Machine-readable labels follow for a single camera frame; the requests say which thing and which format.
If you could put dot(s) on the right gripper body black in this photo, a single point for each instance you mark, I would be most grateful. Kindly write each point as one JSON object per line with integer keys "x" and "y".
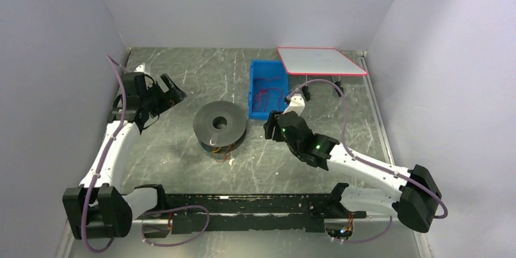
{"x": 280, "y": 128}

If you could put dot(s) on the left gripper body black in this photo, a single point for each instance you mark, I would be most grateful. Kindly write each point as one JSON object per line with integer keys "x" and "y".
{"x": 158, "y": 95}

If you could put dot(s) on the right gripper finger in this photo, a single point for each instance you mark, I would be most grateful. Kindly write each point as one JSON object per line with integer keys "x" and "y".
{"x": 269, "y": 128}
{"x": 273, "y": 117}

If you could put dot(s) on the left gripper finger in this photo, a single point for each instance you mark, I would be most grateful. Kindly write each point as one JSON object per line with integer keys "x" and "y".
{"x": 175, "y": 96}
{"x": 169, "y": 82}

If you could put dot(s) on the grey perforated cable spool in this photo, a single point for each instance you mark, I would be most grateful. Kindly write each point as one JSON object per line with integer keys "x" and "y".
{"x": 220, "y": 126}

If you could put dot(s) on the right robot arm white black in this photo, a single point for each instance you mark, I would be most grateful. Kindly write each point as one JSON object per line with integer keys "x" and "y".
{"x": 411, "y": 195}

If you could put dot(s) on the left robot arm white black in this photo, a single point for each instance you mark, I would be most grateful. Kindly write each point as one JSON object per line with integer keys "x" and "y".
{"x": 96, "y": 209}

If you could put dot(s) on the black board foot left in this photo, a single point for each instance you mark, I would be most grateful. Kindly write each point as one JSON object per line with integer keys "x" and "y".
{"x": 306, "y": 93}

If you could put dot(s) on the black board foot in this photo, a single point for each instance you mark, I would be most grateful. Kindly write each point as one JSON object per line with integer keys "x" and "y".
{"x": 306, "y": 93}
{"x": 338, "y": 88}

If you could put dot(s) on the blue plastic bin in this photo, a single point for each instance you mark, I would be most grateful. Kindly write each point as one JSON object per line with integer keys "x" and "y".
{"x": 268, "y": 88}

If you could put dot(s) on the white board red rim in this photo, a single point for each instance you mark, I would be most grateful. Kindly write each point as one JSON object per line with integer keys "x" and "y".
{"x": 318, "y": 61}

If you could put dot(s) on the black board foot right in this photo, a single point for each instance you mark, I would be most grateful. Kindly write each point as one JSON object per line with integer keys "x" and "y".
{"x": 338, "y": 88}

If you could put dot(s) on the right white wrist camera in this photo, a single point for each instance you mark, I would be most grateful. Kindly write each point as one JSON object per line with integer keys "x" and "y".
{"x": 295, "y": 103}

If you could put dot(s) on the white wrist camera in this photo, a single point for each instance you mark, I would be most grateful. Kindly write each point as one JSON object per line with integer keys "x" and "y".
{"x": 142, "y": 68}
{"x": 295, "y": 103}

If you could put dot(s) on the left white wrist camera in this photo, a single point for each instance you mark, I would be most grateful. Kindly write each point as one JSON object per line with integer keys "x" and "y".
{"x": 142, "y": 68}

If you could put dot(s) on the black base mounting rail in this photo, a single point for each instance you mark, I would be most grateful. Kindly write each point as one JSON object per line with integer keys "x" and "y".
{"x": 188, "y": 213}

